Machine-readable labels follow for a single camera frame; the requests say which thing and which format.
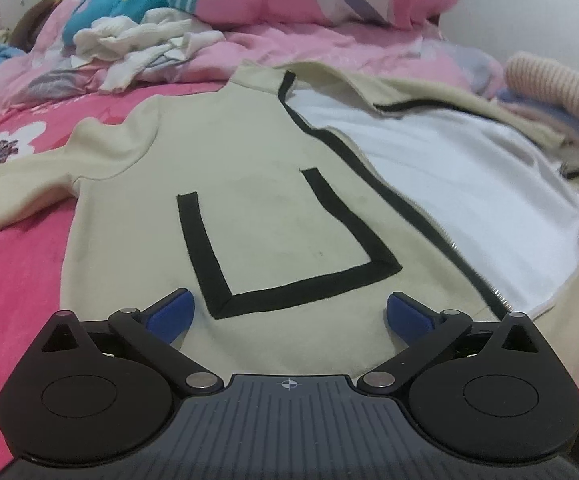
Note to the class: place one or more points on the crumpled white cloth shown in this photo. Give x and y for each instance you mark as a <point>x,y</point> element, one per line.
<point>164,36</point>

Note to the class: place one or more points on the beige zip hoodie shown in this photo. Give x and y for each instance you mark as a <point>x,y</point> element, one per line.
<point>293,202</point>

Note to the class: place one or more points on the dark brown garment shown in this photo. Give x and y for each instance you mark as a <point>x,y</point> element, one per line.
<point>28,28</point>

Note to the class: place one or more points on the stack of folded clothes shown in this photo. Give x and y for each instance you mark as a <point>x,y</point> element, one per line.
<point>552,116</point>

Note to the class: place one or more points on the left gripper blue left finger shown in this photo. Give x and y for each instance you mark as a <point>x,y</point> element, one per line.
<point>147,336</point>

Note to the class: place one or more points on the pink magenta floral bed blanket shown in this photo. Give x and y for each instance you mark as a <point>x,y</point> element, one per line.
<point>32,250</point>

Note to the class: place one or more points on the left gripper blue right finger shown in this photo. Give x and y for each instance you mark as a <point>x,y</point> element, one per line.
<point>430,338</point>

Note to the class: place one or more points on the light pink quilt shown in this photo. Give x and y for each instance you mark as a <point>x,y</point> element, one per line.
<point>46,74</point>

